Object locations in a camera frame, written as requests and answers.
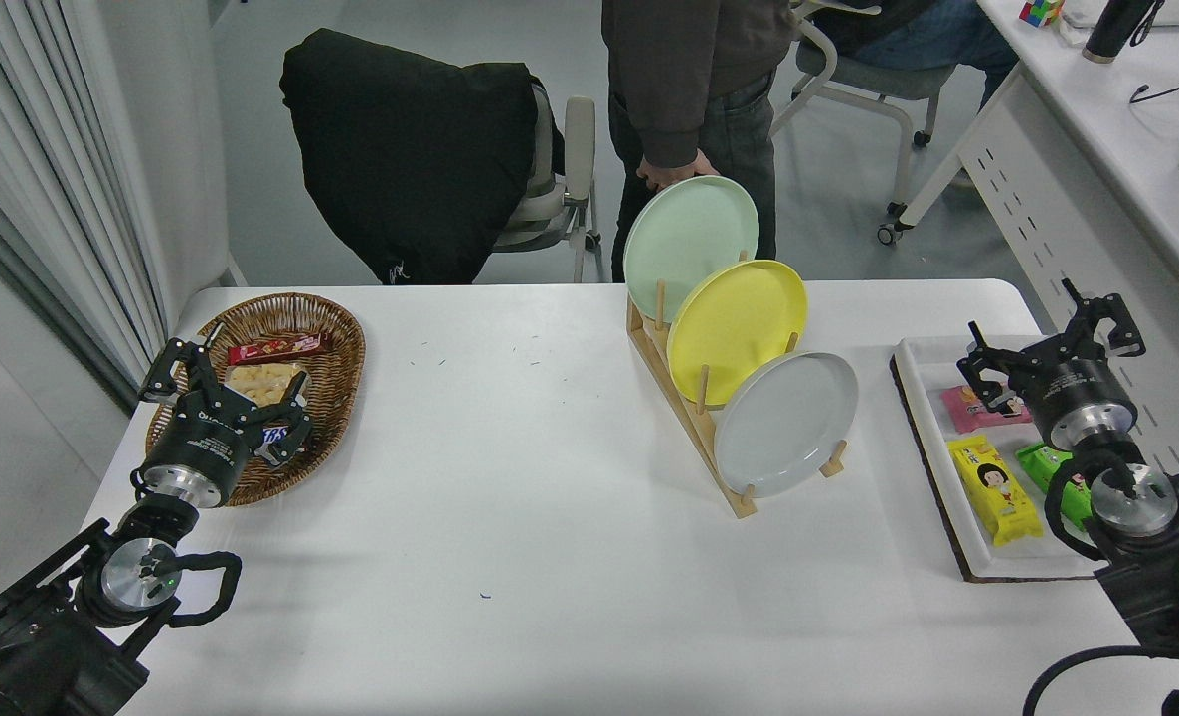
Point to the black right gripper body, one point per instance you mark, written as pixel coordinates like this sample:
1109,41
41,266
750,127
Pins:
1082,388

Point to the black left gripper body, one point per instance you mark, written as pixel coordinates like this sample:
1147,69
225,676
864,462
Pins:
202,443

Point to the grey plate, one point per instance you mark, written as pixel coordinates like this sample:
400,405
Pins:
783,428

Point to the black jacket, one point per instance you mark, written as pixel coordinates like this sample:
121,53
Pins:
411,149

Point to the pale green plate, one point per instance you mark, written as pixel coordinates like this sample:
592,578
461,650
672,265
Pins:
684,239

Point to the white office chair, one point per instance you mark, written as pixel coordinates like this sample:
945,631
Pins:
580,139

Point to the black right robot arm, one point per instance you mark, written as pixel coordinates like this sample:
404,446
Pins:
1156,587

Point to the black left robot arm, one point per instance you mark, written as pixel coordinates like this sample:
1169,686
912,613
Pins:
43,646

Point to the yellow plate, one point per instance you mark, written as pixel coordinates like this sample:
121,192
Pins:
739,323

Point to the wooden plate rack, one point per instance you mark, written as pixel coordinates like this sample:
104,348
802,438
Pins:
741,502

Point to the person's right hand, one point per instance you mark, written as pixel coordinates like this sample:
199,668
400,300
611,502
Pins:
679,171

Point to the blue chocolate bar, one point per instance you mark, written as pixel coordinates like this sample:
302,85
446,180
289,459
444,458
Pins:
276,436

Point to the pink snack pack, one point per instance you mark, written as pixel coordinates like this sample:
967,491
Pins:
967,410

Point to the clear bag of pale snacks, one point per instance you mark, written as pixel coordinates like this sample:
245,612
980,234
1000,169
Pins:
261,383

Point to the red snack bar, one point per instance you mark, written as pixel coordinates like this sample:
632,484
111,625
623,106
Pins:
281,348

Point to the green snack pack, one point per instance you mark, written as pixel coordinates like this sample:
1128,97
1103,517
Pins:
1042,465

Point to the white rectangular tray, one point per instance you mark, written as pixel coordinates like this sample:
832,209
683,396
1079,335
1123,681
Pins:
923,438

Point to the brown wicker basket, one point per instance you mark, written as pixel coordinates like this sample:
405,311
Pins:
336,328

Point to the yellow snack pack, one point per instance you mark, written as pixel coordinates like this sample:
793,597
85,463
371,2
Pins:
997,492

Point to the white desk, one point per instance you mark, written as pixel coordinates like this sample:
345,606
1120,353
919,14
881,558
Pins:
1096,119

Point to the white pleated curtain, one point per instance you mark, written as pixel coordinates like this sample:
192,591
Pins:
33,149

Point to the black bottle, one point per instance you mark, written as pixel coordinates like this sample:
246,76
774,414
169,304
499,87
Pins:
1111,30

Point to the grey office chair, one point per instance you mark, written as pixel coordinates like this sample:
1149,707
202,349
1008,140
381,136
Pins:
878,80

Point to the colourful puzzle cube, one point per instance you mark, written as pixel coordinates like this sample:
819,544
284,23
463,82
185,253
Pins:
1040,12

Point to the seated person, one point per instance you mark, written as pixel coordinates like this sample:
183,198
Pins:
927,40

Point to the standing person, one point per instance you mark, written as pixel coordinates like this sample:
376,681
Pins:
689,60

